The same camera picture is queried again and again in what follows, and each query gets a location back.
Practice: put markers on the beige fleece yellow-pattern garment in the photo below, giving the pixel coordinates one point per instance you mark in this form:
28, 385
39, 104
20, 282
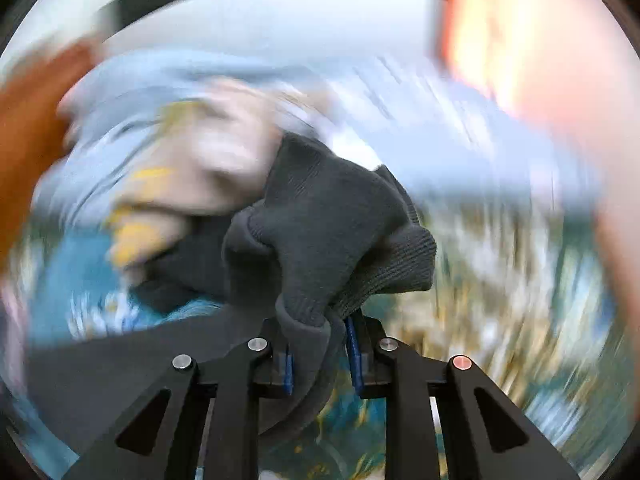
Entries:
208, 157

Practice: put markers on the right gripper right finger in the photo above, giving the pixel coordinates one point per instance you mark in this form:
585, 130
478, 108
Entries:
445, 419

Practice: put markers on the orange wooden headboard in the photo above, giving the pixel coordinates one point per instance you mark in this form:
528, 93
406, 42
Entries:
32, 129

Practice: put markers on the light blue floral duvet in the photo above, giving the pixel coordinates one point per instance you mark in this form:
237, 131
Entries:
437, 137

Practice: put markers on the white black wardrobe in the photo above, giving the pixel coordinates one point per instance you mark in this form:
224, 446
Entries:
290, 31

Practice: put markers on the black garment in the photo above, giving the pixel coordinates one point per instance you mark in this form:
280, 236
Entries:
192, 269

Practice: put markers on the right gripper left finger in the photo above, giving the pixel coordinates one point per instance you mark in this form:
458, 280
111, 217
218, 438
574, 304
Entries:
198, 420

